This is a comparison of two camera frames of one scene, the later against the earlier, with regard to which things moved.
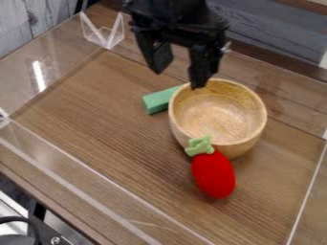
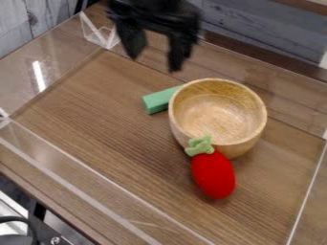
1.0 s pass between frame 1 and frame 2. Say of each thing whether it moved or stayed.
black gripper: moved
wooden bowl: stayed
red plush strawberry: stayed
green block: stayed
